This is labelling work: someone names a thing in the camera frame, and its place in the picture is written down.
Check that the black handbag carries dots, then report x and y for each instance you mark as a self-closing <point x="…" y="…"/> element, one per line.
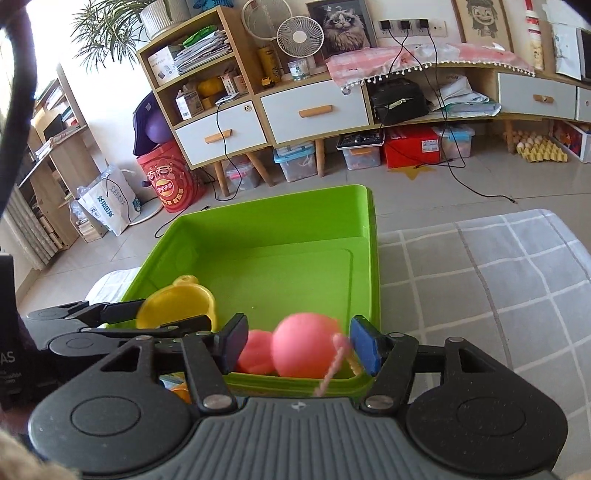
<point x="397" y="101"/>

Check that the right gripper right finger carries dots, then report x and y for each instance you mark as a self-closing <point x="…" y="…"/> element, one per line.
<point x="389" y="360"/>

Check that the pink tasselled cloth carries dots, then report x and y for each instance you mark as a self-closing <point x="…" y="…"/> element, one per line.
<point x="376" y="64"/>

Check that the pink flamingo toy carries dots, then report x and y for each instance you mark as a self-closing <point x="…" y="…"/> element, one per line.
<point x="303" y="345"/>

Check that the white fan guard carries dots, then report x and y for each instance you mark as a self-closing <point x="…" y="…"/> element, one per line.
<point x="262" y="18"/>

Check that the yellow toy cup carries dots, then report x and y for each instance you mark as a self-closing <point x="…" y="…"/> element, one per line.
<point x="184" y="298"/>

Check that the red cardboard box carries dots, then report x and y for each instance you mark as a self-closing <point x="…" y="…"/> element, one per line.
<point x="410" y="146"/>

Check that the green plastic bin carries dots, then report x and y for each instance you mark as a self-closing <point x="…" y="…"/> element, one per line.
<point x="312" y="251"/>

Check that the red snack bucket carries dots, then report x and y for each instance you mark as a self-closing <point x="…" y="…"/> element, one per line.
<point x="175" y="184"/>

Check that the potted green plant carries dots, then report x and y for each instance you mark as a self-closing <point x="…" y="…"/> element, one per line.
<point x="112" y="30"/>

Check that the wooden desk shelf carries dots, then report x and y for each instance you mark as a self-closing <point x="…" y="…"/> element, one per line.
<point x="62" y="150"/>

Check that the grey checked cloth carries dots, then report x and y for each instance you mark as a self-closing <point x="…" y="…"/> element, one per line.
<point x="515" y="285"/>

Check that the wooden white drawer cabinet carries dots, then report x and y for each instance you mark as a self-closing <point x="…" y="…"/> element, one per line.
<point x="315" y="108"/>

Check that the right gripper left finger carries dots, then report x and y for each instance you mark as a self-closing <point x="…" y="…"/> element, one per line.
<point x="208" y="358"/>

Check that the clear storage box blue lid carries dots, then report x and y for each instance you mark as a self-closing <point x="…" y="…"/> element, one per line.
<point x="296" y="161"/>

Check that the white desk fan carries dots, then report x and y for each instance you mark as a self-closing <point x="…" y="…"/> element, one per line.
<point x="301" y="37"/>

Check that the yellow egg tray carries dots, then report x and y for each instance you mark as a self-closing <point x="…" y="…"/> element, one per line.
<point x="534" y="147"/>

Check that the white paper shopping bag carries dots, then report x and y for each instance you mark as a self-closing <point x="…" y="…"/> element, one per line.
<point x="110" y="200"/>

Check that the framed cat picture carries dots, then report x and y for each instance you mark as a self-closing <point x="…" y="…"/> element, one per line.
<point x="347" y="26"/>

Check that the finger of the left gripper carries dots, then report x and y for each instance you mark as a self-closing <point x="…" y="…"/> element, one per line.
<point x="94" y="342"/>
<point x="89" y="315"/>

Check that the framed cartoon girl picture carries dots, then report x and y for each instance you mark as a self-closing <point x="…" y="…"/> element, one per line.
<point x="483" y="22"/>

